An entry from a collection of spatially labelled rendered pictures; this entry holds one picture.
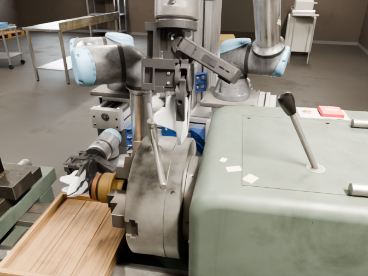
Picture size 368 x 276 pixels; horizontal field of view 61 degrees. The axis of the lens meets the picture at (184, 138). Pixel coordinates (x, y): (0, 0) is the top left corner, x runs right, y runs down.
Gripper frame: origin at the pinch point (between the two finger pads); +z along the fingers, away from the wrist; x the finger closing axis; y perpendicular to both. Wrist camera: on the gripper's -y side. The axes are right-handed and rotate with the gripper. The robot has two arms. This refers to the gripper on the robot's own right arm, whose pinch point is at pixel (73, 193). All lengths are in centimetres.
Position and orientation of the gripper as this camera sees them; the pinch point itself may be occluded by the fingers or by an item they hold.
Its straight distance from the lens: 93.0
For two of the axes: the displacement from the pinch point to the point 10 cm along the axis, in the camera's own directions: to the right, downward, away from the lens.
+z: -1.7, 4.5, -8.8
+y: -9.9, -0.8, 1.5
